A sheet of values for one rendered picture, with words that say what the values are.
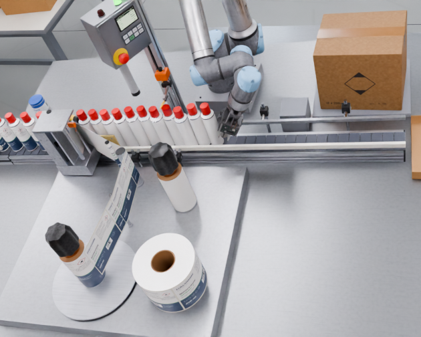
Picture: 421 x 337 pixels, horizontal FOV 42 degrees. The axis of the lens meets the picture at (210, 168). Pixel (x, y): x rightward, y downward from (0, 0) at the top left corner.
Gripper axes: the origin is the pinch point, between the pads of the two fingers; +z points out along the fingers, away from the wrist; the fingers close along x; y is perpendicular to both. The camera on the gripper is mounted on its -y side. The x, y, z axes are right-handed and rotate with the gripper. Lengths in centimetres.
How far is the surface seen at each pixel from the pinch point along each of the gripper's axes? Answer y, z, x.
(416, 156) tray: 4, -25, 64
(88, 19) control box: -3, -30, -56
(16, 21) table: -112, 93, -132
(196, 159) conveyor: 6.0, 12.9, -6.6
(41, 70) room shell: -159, 185, -135
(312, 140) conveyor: -0.7, -11.5, 31.0
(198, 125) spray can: 2.0, -2.2, -10.3
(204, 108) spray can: 1.3, -11.3, -10.4
